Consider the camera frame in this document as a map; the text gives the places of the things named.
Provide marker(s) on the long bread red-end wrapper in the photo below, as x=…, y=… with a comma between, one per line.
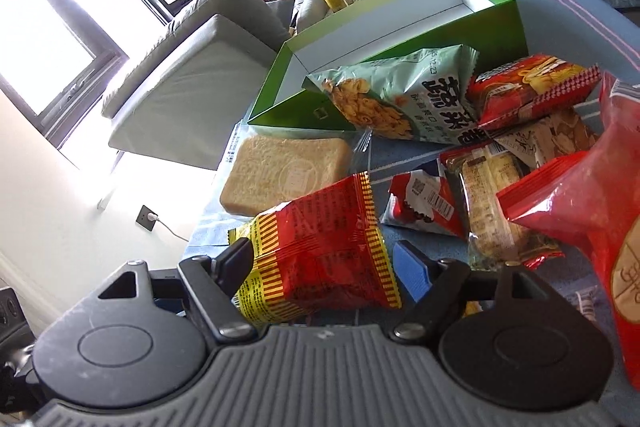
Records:
x=478, y=173

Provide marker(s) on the toast bread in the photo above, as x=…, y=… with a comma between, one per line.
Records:
x=268, y=171

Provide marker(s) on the dark framed window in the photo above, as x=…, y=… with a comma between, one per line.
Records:
x=58, y=56

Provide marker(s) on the green cardboard box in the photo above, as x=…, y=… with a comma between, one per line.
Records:
x=372, y=29

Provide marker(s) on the small red white snack packet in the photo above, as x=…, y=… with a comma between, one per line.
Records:
x=421, y=200

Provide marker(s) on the large red transparent snack bag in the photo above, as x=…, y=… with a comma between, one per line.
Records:
x=591, y=200

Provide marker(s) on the red yellow striped snack bag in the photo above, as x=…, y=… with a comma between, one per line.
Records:
x=322, y=251

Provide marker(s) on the red chips bag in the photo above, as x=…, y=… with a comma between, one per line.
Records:
x=528, y=89

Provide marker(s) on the green garlic snack bag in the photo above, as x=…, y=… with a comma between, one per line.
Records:
x=419, y=97

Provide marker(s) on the wall socket with plug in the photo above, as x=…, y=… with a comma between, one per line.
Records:
x=147, y=219

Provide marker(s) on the grey sofa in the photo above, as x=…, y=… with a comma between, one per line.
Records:
x=180, y=99

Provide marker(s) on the brown white pastry bag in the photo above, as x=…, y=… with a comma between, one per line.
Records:
x=559, y=134

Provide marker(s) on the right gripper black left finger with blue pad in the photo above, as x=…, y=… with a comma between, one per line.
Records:
x=211, y=283

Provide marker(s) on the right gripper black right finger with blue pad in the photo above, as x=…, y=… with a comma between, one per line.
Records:
x=436, y=287

